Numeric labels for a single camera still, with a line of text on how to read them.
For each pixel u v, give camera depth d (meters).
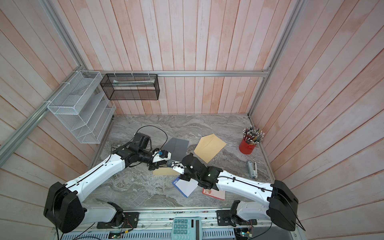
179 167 0.65
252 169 0.90
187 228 0.70
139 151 0.63
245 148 0.95
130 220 0.73
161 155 0.63
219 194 0.78
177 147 1.01
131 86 1.05
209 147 1.01
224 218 0.72
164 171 0.82
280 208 0.40
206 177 0.56
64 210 0.40
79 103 0.75
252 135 0.86
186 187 0.84
